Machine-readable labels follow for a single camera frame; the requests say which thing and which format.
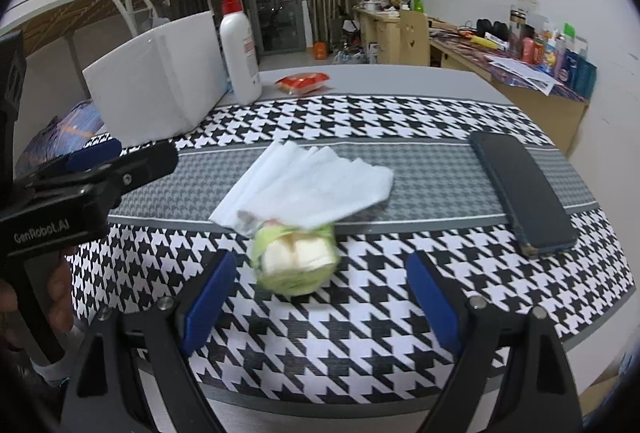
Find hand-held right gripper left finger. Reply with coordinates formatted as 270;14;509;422
60;251;237;433

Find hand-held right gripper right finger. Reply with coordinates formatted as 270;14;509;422
406;251;584;433

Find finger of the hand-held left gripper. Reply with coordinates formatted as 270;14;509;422
15;138;123;188
75;141;179;216

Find white foam box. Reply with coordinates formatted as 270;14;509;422
82;10;231;148

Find green tissue pack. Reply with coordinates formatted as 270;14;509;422
251;220;339;298

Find white paper tissue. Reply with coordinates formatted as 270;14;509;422
208;140;395;237

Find person's left forearm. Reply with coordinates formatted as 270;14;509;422
0;320;84;433

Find person's left hand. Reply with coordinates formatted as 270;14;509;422
44;247;79;333

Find white lotion bottle red pump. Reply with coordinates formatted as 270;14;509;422
206;0;264;106

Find red snack packet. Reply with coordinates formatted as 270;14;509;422
275;72;332;95

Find cluttered wooden desk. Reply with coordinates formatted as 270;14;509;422
427;18;589;157

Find loose white papers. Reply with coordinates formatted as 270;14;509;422
482;54;564;96

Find wooden desk with drawers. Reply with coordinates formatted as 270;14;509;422
352;4;401;64

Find wooden chair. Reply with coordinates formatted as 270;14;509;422
398;9;431;66

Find group of toiletry bottles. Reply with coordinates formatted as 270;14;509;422
509;5;599;100

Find black headphones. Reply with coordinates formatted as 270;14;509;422
475;18;511;39

